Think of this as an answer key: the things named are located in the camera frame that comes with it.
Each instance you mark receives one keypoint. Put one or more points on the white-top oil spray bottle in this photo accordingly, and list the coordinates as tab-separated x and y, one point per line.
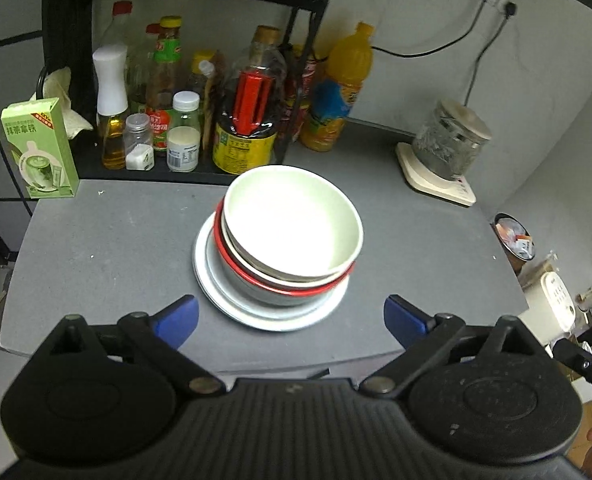
111	110

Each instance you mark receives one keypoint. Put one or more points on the crumpled white tissue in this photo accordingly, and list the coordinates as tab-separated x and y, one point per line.
66	105

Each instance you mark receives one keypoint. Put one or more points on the round trash bin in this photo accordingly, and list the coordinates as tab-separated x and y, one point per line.
506	245

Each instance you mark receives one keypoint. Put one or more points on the orange juice bottle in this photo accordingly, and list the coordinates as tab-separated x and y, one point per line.
338	90

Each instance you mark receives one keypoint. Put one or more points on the white bowl with grey outside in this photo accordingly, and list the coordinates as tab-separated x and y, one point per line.
256	272

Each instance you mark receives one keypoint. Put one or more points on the black metal rack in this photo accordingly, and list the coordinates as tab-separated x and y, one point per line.
76	25

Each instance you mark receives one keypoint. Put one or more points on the plain white bowl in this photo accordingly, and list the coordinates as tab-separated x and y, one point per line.
291	220

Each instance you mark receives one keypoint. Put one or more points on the beige kitchen appliance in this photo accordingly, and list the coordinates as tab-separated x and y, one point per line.
551	305

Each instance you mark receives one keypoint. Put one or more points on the plastic bag of packets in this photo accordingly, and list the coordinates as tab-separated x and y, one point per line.
516	240

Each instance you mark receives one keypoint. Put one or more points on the red drink can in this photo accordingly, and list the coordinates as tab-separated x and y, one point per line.
298	95

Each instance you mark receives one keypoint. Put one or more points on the white-cap powder bottle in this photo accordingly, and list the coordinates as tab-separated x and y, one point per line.
183	140

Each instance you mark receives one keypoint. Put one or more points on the glass kettle with beige lid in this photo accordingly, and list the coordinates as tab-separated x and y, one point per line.
451	135

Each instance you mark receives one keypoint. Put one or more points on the white plate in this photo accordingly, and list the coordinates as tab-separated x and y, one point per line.
236	310

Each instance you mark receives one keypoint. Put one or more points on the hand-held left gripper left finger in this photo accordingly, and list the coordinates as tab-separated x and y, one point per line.
178	317

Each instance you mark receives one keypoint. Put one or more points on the yellow-cap green-label sauce bottle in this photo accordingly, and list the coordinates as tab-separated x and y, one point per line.
166	70

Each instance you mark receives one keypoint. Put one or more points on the red-rimmed bowl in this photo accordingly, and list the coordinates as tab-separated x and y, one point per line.
276	294

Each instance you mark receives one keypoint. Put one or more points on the green drink mix box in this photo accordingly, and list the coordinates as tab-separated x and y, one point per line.
41	150

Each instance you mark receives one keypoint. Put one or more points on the red-cap clear bottle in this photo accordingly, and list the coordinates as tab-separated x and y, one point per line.
116	25

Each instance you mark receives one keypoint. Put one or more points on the beige kettle base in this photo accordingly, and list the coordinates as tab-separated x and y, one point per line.
441	187

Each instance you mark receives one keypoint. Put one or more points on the small clear shaker jar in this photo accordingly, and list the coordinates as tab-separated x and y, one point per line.
138	145

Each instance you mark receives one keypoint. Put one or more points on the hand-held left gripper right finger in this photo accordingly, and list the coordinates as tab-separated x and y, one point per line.
403	317

